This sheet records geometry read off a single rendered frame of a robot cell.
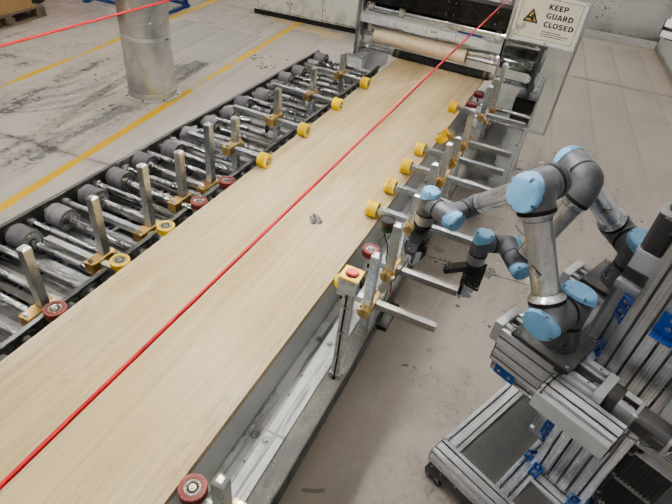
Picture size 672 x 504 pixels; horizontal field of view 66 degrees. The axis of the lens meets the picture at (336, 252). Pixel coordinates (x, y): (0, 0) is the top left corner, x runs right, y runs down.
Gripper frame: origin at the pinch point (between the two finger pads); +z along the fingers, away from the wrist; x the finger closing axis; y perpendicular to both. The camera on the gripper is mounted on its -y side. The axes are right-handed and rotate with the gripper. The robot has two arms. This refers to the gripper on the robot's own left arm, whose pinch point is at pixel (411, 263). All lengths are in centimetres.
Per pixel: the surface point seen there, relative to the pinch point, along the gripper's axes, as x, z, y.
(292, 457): 7, 28, -82
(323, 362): 19, 37, -35
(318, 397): 11, 29, -57
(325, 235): 43.2, 10.5, 9.5
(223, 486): 8, -16, -118
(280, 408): 23, 37, -63
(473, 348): -38, 101, 67
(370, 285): 10.0, 1.8, -18.9
